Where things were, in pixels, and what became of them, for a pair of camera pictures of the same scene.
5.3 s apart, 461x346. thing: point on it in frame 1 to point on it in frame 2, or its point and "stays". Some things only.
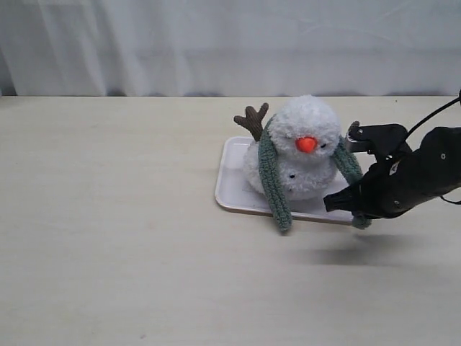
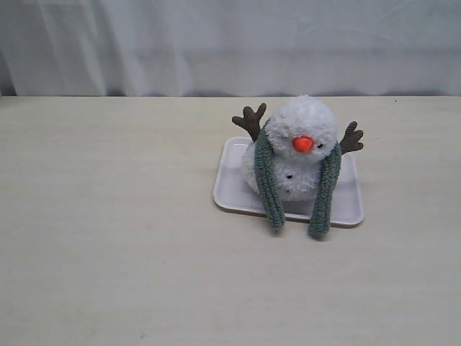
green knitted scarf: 344,156 to 319,225
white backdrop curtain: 256,48 stays
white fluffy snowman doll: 302,145 stays
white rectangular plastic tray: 231,189 stays
